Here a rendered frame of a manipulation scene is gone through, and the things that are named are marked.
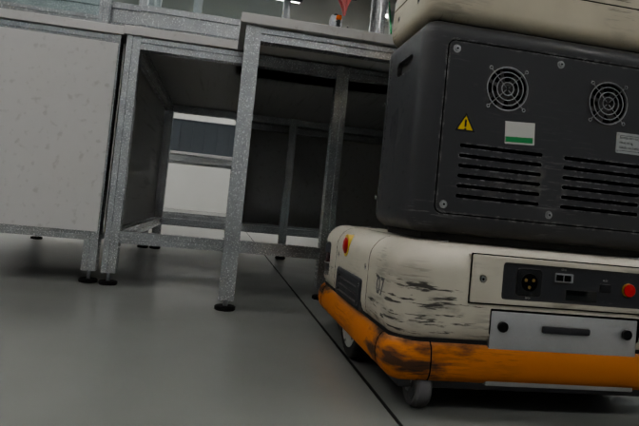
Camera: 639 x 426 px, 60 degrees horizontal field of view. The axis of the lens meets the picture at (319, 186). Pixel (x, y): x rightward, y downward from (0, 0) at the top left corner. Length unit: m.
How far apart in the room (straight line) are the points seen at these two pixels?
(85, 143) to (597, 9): 1.52
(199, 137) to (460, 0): 3.12
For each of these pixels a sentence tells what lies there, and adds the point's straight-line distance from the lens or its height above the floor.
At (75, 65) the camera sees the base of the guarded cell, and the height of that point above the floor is 0.71.
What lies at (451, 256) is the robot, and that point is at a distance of 0.97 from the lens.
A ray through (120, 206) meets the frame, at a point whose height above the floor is 0.26.
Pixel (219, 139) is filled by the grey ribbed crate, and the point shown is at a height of 0.74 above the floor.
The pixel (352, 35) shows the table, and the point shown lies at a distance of 1.72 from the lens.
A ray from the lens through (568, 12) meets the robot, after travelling 1.21.
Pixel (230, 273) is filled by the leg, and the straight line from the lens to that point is 1.64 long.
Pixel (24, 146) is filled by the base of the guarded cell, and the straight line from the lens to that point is 2.04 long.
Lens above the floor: 0.32
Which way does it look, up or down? 2 degrees up
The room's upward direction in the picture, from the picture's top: 6 degrees clockwise
